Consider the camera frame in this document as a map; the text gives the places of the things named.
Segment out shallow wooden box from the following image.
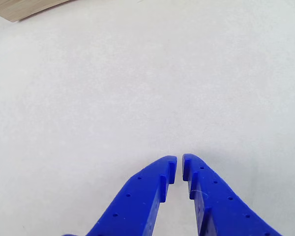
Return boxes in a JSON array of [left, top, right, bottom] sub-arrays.
[[0, 0, 73, 23]]

